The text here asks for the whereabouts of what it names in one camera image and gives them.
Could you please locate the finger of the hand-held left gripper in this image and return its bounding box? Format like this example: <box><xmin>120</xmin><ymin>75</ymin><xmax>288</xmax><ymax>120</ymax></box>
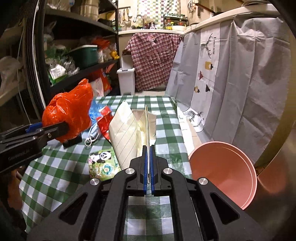
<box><xmin>0</xmin><ymin>123</ymin><xmax>44</xmax><ymax>141</ymax></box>
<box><xmin>30</xmin><ymin>122</ymin><xmax>70</xmax><ymax>149</ymax></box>

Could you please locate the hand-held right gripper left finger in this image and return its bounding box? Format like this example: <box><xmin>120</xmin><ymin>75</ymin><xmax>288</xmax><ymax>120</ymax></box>
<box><xmin>25</xmin><ymin>146</ymin><xmax>150</xmax><ymax>241</ymax></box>

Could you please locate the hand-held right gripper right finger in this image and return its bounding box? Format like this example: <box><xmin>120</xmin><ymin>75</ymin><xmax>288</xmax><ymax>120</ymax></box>
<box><xmin>150</xmin><ymin>145</ymin><xmax>275</xmax><ymax>241</ymax></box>

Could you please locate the orange plastic bag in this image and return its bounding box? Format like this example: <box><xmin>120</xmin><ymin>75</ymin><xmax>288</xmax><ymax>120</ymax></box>
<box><xmin>42</xmin><ymin>79</ymin><xmax>94</xmax><ymax>143</ymax></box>

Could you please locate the cream striped paper bag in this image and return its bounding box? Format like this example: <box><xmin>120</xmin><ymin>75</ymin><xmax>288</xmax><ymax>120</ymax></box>
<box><xmin>109</xmin><ymin>100</ymin><xmax>158</xmax><ymax>194</ymax></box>

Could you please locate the green checked tablecloth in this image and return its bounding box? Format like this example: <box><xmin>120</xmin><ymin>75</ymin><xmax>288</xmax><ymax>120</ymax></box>
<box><xmin>18</xmin><ymin>95</ymin><xmax>195</xmax><ymax>241</ymax></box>

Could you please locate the white face mask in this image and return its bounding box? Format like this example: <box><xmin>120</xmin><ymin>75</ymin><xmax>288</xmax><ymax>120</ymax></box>
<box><xmin>84</xmin><ymin>123</ymin><xmax>101</xmax><ymax>147</ymax></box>

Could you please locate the blue plastic bag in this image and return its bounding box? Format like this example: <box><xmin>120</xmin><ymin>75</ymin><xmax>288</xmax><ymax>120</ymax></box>
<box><xmin>88</xmin><ymin>102</ymin><xmax>111</xmax><ymax>121</ymax></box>

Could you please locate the green panda-print packet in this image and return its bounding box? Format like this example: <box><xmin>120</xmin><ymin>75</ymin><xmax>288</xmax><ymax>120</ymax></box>
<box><xmin>88</xmin><ymin>149</ymin><xmax>122</xmax><ymax>182</ymax></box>

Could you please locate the red paper carton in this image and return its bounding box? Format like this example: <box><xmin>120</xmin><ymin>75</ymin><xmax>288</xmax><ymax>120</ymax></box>
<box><xmin>96</xmin><ymin>106</ymin><xmax>114</xmax><ymax>141</ymax></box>

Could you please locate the pile of green-white packets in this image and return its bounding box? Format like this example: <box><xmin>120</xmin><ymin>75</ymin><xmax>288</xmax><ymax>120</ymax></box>
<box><xmin>45</xmin><ymin>46</ymin><xmax>80</xmax><ymax>84</ymax></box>

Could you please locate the translucent white plastic bag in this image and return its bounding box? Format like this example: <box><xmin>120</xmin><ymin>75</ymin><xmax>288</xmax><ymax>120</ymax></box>
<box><xmin>0</xmin><ymin>56</ymin><xmax>24</xmax><ymax>94</ymax></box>

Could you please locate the black white-striped panel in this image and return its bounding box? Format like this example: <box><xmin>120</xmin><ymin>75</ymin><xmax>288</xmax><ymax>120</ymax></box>
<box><xmin>23</xmin><ymin>0</ymin><xmax>48</xmax><ymax>113</ymax></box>

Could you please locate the orange-red snack bag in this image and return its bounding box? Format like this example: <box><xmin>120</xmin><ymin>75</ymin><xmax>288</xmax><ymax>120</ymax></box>
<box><xmin>92</xmin><ymin>68</ymin><xmax>113</xmax><ymax>96</ymax></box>

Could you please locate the green cooler box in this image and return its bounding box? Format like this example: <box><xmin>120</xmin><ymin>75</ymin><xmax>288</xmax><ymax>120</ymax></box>
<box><xmin>69</xmin><ymin>44</ymin><xmax>99</xmax><ymax>69</ymax></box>

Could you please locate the white pedal bin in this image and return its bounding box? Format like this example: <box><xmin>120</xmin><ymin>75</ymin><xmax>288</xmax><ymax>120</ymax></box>
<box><xmin>116</xmin><ymin>54</ymin><xmax>136</xmax><ymax>95</ymax></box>

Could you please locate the red-orange bag on shelf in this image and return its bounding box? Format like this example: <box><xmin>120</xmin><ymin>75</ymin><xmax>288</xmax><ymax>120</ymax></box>
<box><xmin>92</xmin><ymin>37</ymin><xmax>110</xmax><ymax>50</ymax></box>

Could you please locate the red plaid shirt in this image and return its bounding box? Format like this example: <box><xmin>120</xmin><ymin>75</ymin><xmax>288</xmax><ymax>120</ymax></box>
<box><xmin>125</xmin><ymin>32</ymin><xmax>182</xmax><ymax>92</ymax></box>

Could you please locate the black shelf rack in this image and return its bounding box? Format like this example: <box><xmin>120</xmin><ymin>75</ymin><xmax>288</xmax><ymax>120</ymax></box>
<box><xmin>35</xmin><ymin>0</ymin><xmax>121</xmax><ymax>99</ymax></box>

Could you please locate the shiny metal pot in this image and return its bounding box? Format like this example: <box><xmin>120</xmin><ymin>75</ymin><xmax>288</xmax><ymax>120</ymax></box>
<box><xmin>245</xmin><ymin>111</ymin><xmax>296</xmax><ymax>241</ymax></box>

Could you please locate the grey printed cloth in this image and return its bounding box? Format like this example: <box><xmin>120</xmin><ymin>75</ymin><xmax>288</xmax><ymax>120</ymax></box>
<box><xmin>165</xmin><ymin>13</ymin><xmax>290</xmax><ymax>165</ymax></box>

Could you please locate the metal bucket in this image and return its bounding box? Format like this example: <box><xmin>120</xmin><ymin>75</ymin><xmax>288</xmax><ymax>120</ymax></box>
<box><xmin>79</xmin><ymin>0</ymin><xmax>100</xmax><ymax>15</ymax></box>

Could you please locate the white kitchen counter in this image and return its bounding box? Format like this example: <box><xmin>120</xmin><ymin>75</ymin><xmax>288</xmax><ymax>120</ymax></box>
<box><xmin>118</xmin><ymin>5</ymin><xmax>281</xmax><ymax>36</ymax></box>

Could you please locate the spice rack with jars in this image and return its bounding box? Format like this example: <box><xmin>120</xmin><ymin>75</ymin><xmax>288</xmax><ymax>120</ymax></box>
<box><xmin>163</xmin><ymin>14</ymin><xmax>188</xmax><ymax>30</ymax></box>

